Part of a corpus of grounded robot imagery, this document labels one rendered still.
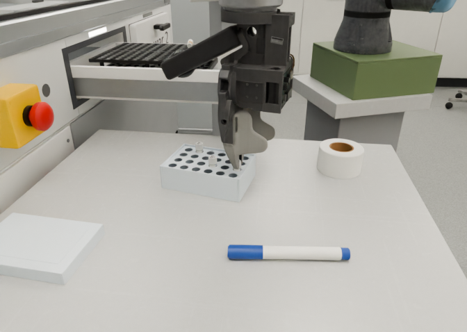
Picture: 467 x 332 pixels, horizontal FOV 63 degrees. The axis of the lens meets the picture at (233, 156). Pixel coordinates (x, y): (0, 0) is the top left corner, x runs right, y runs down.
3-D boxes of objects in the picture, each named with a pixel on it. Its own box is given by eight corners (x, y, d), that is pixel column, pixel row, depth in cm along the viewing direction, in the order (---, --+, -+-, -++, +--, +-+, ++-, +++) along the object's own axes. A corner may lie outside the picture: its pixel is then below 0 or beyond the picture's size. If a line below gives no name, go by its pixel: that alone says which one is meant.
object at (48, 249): (105, 234, 48) (103, 223, 47) (64, 285, 40) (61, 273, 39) (15, 222, 50) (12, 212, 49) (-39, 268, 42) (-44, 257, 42)
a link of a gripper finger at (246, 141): (263, 182, 51) (267, 116, 47) (221, 175, 52) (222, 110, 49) (268, 172, 53) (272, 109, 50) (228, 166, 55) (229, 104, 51)
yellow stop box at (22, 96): (53, 130, 58) (42, 83, 54) (23, 150, 51) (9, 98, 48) (21, 128, 58) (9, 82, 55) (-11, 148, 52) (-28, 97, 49)
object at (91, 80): (254, 71, 92) (254, 45, 89) (241, 105, 69) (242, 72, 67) (96, 65, 97) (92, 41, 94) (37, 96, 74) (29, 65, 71)
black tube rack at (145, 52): (217, 72, 89) (217, 44, 86) (203, 95, 74) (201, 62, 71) (127, 69, 92) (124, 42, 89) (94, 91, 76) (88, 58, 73)
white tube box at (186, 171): (255, 175, 61) (256, 153, 60) (239, 202, 54) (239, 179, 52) (185, 163, 65) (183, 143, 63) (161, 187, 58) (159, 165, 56)
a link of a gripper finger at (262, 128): (270, 169, 54) (273, 108, 50) (231, 162, 56) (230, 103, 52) (275, 158, 57) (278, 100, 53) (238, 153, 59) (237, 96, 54)
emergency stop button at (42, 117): (59, 124, 55) (53, 98, 53) (43, 135, 52) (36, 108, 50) (39, 123, 55) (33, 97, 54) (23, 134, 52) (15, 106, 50)
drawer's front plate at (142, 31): (171, 47, 126) (168, 12, 121) (140, 69, 100) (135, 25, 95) (165, 47, 126) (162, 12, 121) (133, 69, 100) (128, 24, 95)
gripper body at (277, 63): (279, 120, 46) (285, 14, 41) (212, 112, 49) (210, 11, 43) (291, 101, 53) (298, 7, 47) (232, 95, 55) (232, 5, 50)
